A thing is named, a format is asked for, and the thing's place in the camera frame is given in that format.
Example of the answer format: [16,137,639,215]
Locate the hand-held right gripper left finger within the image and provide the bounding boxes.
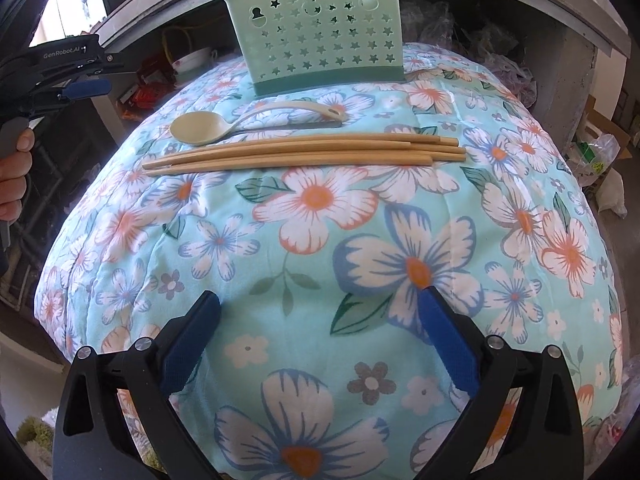
[52,290,223,480]

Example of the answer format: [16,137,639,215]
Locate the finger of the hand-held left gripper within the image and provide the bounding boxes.
[30,79,109,107]
[97,51,139,70]

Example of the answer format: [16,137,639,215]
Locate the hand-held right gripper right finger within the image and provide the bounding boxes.
[415,284,586,480]

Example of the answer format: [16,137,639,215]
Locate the beige plastic spoon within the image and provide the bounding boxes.
[169,101,347,147]

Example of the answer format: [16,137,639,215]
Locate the wooden chopstick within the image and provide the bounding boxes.
[200,139,460,158]
[186,134,442,154]
[142,141,412,170]
[145,157,434,177]
[175,154,466,168]
[190,146,467,163]

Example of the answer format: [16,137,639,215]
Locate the green plastic utensil holder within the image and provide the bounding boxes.
[223,0,405,98]

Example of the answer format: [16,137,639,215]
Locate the person's left hand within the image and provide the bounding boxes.
[0,127,36,223]

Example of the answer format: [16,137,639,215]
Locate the red snack packets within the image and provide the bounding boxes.
[117,55,166,121]

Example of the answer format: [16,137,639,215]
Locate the white floral bowl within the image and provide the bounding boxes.
[172,46,218,72]

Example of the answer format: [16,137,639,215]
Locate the floral blanket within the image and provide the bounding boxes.
[32,42,628,480]

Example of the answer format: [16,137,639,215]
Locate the green shaggy rug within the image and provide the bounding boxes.
[17,410,66,461]

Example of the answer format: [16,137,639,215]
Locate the white plastic bag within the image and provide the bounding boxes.
[570,132,628,218]

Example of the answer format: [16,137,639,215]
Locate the cardboard box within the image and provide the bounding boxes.
[582,95,636,151]

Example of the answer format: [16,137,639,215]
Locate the pile of clear plastic bags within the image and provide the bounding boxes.
[400,0,536,106]

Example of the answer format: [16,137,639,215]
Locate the concrete kitchen counter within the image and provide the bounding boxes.
[27,0,633,126]

